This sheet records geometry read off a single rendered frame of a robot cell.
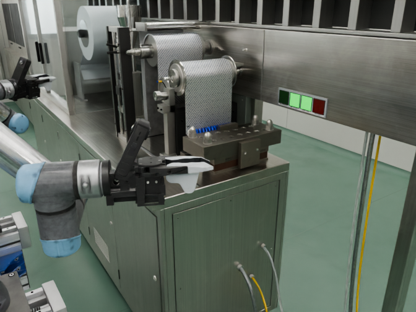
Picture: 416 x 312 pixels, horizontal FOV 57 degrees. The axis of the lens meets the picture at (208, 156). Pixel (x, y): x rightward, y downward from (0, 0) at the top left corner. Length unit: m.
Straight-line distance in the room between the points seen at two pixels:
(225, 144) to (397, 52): 0.67
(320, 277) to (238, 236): 0.96
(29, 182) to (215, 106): 1.06
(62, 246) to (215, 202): 0.80
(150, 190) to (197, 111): 0.92
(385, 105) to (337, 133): 3.18
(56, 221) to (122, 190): 0.14
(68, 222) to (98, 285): 1.67
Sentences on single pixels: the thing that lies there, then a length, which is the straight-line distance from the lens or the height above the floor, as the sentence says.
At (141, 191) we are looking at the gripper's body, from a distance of 0.74.
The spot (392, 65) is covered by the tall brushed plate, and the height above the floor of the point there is 1.36.
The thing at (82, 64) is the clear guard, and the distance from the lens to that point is 2.48.
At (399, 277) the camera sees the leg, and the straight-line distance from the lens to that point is 1.69.
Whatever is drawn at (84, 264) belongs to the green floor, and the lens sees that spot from 2.64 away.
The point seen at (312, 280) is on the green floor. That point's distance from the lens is 2.48.
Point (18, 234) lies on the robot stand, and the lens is 1.59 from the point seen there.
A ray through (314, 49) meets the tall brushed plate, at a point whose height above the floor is 1.38.
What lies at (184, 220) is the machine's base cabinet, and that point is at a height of 0.79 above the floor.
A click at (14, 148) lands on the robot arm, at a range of 0.89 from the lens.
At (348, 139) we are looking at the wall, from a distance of 4.41.
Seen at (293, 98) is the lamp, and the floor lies 1.19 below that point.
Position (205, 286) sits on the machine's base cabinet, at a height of 0.43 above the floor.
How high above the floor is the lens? 1.53
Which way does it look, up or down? 22 degrees down
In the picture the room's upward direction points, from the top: straight up
